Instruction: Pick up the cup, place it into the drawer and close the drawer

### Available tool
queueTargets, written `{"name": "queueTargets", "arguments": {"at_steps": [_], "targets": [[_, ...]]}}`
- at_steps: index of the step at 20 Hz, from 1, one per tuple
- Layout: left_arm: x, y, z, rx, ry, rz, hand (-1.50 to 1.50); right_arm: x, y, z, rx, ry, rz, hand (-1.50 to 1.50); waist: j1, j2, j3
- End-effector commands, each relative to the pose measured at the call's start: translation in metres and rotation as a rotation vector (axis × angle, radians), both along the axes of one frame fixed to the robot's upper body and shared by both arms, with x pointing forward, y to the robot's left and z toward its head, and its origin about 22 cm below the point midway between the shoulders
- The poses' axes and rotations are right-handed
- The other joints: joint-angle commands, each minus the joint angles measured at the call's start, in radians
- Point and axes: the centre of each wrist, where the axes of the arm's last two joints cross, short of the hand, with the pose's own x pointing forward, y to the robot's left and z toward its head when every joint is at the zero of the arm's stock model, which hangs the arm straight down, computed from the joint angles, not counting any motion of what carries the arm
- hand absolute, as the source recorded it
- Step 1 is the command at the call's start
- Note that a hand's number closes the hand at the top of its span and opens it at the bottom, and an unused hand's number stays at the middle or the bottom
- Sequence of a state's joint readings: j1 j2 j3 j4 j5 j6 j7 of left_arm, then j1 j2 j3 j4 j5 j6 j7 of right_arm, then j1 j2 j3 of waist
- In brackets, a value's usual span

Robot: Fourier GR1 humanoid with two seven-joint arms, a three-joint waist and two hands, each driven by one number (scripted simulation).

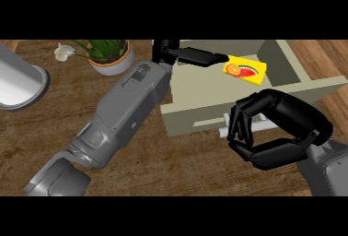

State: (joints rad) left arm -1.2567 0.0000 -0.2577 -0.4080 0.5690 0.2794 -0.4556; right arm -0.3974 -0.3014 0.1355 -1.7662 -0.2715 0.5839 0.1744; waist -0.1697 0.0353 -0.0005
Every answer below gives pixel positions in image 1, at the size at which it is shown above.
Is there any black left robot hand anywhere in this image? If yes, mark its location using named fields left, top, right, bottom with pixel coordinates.
left=150, top=39, right=230, bottom=68

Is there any white drawer handle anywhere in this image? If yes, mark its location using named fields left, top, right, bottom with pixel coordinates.
left=216, top=112, right=278, bottom=138

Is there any grey cylindrical appliance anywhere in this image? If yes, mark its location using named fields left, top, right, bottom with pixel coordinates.
left=0, top=42, right=51, bottom=112

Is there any beige open drawer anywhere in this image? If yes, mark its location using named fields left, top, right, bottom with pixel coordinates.
left=160, top=39, right=348, bottom=137

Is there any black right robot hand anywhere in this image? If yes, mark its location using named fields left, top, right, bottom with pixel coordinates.
left=225, top=88, right=336, bottom=171

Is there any potted green plant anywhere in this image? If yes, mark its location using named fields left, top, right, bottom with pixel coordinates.
left=70, top=39, right=135, bottom=77

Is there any white flower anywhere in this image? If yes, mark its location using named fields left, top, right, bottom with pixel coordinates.
left=53, top=42, right=90, bottom=63

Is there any yellow fruit print box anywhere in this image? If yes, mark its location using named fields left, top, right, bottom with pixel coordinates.
left=221, top=54, right=268, bottom=87

